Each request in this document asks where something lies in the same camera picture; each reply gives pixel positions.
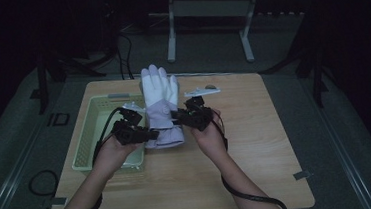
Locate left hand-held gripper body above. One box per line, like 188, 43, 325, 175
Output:
109, 101, 149, 147

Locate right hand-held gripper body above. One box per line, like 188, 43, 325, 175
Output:
183, 85, 226, 134

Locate lilac glove with white back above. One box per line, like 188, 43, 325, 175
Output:
137, 62, 187, 152

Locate pale green plastic basket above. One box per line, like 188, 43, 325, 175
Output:
66, 91, 152, 178

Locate person's left hand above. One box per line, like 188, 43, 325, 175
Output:
90, 133, 147, 180

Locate person's right hand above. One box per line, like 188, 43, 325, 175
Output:
188, 108, 231, 166

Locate grey tape strip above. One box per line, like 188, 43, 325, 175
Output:
47, 196, 69, 208
292, 169, 314, 181

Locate black tripod stand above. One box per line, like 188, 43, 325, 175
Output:
254, 6, 331, 113
26, 45, 110, 117

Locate left hand-held gripper cable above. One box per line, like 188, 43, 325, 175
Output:
28, 106, 132, 209

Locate hand-held gripper cable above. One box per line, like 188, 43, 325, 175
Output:
28, 106, 132, 209
211, 104, 290, 209

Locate black hanging cables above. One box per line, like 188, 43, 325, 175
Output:
114, 30, 136, 82

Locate right hand-held gripper cable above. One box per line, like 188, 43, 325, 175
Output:
211, 104, 290, 209

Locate white metal stand frame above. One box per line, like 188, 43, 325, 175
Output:
146, 0, 266, 71

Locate black floor cable loop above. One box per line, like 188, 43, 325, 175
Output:
26, 168, 61, 199

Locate metal floor rail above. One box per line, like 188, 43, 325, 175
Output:
0, 121, 50, 209
305, 76, 371, 209

